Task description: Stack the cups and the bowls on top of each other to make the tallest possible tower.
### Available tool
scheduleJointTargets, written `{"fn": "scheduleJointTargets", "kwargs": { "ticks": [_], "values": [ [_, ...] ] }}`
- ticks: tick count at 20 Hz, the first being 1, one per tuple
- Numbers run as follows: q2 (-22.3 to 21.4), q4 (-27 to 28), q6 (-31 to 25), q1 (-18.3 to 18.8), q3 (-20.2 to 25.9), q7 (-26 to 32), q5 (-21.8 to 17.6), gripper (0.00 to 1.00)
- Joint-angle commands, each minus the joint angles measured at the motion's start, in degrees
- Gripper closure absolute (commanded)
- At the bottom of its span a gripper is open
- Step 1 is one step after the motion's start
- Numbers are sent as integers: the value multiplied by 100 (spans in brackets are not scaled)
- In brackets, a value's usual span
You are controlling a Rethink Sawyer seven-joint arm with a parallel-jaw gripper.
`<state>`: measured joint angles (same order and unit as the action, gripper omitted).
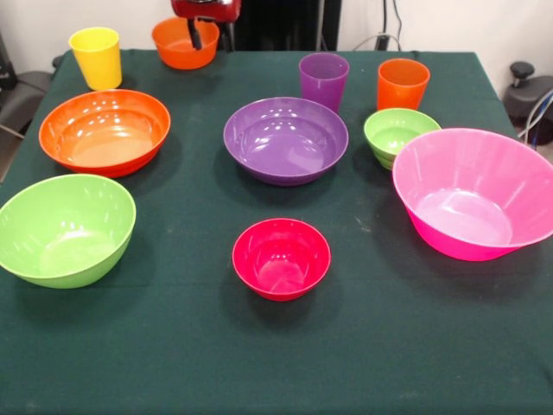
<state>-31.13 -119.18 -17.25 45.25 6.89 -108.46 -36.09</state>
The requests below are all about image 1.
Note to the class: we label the large green plastic bowl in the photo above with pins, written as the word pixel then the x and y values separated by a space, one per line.
pixel 65 229

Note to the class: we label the dark green tablecloth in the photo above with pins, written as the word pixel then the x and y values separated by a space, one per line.
pixel 276 346

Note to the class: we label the small orange plastic bowl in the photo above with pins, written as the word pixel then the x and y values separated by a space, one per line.
pixel 173 49

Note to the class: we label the small green plastic bowl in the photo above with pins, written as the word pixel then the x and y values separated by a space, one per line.
pixel 393 134

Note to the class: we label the yellow plastic cup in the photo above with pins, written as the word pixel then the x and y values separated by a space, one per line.
pixel 97 60

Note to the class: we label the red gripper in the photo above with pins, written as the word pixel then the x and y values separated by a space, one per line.
pixel 207 9

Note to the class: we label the purple plastic bowl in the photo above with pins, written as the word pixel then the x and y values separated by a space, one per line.
pixel 285 147

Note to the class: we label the orange plastic cup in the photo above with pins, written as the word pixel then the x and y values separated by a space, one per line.
pixel 402 91

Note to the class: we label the purple plastic cup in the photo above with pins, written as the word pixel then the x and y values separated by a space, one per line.
pixel 324 80

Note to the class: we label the grey office chair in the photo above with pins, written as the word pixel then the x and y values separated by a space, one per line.
pixel 26 93

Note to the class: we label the large orange plastic bowl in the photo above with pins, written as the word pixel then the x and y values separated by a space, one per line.
pixel 103 134

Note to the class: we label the small red plastic bowl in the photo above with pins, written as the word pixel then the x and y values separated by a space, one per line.
pixel 281 263

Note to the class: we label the black power adapter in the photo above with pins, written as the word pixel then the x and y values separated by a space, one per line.
pixel 382 42

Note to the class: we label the large pink plastic bowl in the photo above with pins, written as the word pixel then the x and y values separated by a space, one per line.
pixel 466 194

